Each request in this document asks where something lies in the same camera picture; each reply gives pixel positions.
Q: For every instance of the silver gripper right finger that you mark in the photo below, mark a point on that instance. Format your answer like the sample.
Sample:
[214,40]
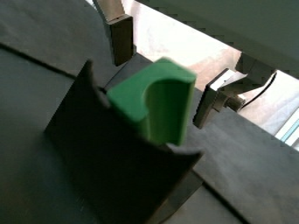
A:
[250,75]

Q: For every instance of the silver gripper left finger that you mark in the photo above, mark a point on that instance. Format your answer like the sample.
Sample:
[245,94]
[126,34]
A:
[119,29]

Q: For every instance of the green arch block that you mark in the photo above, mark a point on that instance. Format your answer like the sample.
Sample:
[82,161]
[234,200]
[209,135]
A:
[154,101]

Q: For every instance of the black curved fixture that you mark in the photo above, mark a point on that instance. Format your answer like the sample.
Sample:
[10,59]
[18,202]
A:
[124,175]

